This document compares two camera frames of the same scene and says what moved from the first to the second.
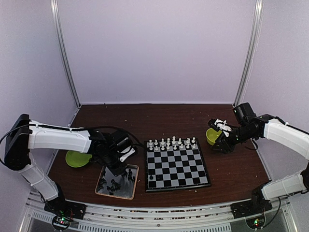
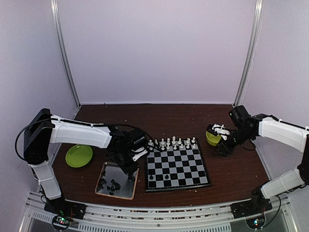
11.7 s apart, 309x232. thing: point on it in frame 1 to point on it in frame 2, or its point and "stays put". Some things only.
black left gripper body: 108,161 to 122,160
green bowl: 211,135 stays put
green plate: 77,159 stays put
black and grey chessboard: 175,164 stays put
